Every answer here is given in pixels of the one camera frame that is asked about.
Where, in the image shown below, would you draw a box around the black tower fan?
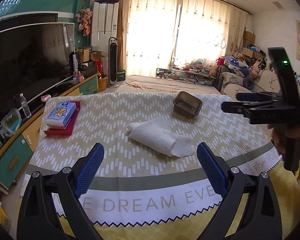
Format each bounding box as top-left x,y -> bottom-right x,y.
108,37 -> 118,88

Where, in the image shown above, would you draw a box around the brown plastic tray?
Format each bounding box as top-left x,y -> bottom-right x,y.
173,91 -> 203,119

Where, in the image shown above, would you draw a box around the cream window curtains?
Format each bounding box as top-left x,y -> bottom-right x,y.
119,0 -> 248,77

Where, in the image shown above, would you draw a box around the clear water bottle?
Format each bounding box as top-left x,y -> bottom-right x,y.
20,93 -> 32,118

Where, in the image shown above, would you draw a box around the white paper towel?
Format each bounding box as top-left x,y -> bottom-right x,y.
127,116 -> 196,158

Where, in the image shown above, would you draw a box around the beige sofa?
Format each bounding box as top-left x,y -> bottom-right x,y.
219,68 -> 300,111

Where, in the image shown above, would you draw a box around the person's right hand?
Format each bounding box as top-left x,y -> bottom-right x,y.
267,125 -> 300,155

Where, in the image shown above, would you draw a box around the black television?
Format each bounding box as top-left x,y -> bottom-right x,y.
0,23 -> 75,124

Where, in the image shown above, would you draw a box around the patterned beige tablecloth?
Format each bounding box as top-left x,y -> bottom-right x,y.
24,93 -> 280,226

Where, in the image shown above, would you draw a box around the blue tissue pack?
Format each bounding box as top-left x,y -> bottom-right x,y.
45,102 -> 76,130

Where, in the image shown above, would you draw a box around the red tray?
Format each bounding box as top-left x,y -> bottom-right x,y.
44,101 -> 81,136

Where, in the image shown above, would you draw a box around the white air conditioner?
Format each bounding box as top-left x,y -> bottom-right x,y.
91,1 -> 119,55

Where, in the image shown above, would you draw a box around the pink artificial flowers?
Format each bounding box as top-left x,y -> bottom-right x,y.
76,5 -> 93,36

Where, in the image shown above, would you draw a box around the teal tv cabinet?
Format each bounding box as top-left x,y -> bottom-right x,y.
0,75 -> 111,197

